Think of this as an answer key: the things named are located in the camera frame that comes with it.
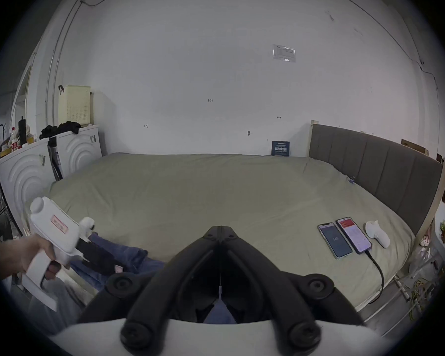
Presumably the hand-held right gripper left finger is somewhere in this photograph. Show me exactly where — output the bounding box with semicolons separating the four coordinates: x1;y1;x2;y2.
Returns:
77;226;221;349

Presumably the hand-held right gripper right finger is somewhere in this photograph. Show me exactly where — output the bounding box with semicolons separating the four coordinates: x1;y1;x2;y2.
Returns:
221;226;364;351

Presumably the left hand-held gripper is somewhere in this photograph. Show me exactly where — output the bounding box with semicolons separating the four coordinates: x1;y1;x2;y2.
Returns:
21;197;125;312

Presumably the dark blue garment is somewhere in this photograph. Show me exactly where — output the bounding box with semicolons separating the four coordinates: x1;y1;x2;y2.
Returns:
65;232;239;325

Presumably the person's left hand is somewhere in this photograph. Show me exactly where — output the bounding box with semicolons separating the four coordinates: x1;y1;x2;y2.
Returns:
0;232;62;282

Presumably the smartphone with dark screen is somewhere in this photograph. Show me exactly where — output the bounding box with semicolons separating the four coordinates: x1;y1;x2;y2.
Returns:
317;222;354;260

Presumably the smartphone with red screen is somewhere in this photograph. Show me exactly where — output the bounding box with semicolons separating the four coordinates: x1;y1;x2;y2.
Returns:
335;217;373;255

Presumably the bed with pale green sheet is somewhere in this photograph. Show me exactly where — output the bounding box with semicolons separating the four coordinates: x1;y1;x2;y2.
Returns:
48;152;445;334

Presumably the white hand controller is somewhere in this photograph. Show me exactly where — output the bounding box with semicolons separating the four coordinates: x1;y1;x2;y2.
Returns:
364;220;391;249

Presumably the dark blue card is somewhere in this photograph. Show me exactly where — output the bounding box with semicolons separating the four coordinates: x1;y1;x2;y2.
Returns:
271;140;290;157

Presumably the grey padded headboard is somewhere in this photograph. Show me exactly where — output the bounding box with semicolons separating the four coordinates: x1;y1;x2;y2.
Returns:
309;120;445;237

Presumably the black charging cable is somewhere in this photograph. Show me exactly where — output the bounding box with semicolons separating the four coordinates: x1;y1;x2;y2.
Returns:
363;250;385;305

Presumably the clear paper sleeve on wall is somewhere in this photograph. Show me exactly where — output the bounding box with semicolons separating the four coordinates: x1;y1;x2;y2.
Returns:
273;44;297;63

